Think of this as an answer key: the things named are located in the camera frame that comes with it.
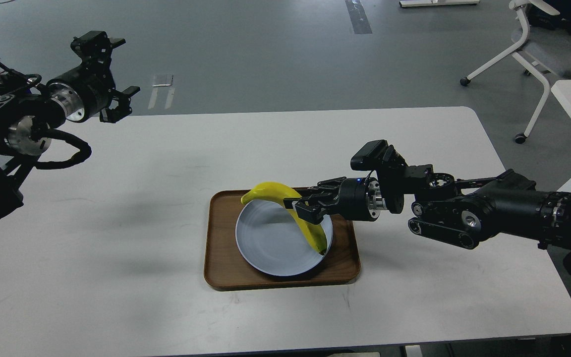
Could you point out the grey floor strip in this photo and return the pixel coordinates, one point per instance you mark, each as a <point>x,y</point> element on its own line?
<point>358,17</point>

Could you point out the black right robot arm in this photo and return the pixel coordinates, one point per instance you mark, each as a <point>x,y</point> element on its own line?
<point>462,213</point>

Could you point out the light blue plate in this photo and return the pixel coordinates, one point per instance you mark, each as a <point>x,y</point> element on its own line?
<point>270,241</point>

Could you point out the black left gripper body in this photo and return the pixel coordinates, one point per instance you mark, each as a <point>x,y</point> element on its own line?
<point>84,91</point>

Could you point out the yellow banana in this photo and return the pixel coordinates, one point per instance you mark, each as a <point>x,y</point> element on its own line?
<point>276,192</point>

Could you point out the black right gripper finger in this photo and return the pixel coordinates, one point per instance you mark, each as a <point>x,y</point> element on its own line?
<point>331,186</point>
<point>312,206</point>

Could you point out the white grey office chair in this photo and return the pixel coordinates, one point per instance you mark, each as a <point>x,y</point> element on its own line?
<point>533,47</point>

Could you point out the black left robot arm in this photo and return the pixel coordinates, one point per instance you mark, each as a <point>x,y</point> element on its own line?
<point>31,114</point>

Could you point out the white furniture base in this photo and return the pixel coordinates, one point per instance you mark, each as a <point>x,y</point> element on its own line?
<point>432,3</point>

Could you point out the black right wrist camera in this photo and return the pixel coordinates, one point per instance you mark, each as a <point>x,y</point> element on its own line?
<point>372,156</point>

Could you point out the brown wooden tray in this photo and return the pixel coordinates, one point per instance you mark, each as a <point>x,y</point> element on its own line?
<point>225,268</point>

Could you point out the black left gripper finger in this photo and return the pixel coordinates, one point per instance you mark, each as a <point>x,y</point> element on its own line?
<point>95,49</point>
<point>123,108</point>

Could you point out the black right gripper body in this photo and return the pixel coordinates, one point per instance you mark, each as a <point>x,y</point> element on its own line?
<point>356,199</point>

